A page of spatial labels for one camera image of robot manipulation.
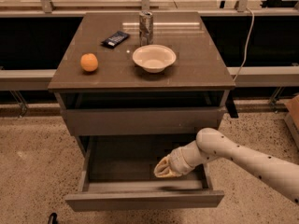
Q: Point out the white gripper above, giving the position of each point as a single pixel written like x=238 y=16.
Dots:
x=177 y=163

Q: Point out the grey drawer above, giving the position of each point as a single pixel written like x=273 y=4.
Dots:
x=118 y=175
x=133 y=121

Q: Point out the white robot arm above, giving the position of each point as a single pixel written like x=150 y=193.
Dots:
x=210 y=144

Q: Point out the grey drawer cabinet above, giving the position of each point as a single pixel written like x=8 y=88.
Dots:
x=197 y=79

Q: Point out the grey top drawer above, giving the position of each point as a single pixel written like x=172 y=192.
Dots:
x=133 y=121

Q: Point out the white bowl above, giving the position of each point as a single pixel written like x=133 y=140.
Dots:
x=154 y=58

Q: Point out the small black object on floor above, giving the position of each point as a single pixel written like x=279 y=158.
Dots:
x=53 y=219

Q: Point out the orange fruit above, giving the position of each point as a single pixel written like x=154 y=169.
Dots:
x=89 y=62

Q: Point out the cardboard box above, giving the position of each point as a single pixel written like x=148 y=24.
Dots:
x=292 y=118

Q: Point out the silver drink can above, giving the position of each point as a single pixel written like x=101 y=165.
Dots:
x=145 y=28

